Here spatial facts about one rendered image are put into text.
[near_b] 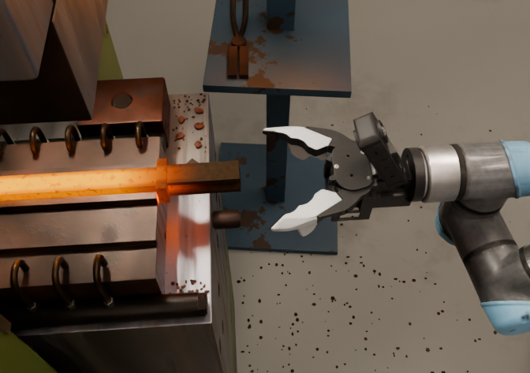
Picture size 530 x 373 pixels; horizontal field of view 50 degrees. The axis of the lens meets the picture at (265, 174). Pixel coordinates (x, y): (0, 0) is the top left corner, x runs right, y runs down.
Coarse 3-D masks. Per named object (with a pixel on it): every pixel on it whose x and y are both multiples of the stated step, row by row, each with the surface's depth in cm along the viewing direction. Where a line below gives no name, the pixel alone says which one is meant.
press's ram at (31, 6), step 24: (0, 0) 27; (24, 0) 29; (48, 0) 33; (0, 24) 28; (24, 24) 29; (48, 24) 33; (0, 48) 29; (24, 48) 29; (0, 72) 30; (24, 72) 30
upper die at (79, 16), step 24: (72, 0) 38; (96, 0) 45; (72, 24) 38; (96, 24) 44; (48, 48) 36; (72, 48) 37; (96, 48) 44; (48, 72) 37; (72, 72) 38; (96, 72) 44; (0, 96) 39; (24, 96) 39; (48, 96) 39; (72, 96) 39; (0, 120) 41; (24, 120) 41; (48, 120) 41; (72, 120) 41
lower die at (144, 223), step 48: (48, 144) 75; (96, 144) 75; (144, 144) 75; (144, 192) 70; (0, 240) 67; (48, 240) 67; (96, 240) 67; (144, 240) 67; (0, 288) 65; (48, 288) 66; (144, 288) 68
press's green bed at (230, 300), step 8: (232, 288) 154; (232, 296) 150; (232, 304) 146; (232, 312) 143; (232, 320) 140; (232, 328) 137; (232, 336) 134; (232, 344) 131; (232, 352) 128; (232, 360) 126; (232, 368) 123
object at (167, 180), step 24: (144, 168) 71; (168, 168) 71; (192, 168) 71; (216, 168) 71; (0, 192) 69; (24, 192) 69; (48, 192) 69; (72, 192) 70; (96, 192) 70; (120, 192) 70; (168, 192) 71; (192, 192) 72; (216, 192) 72
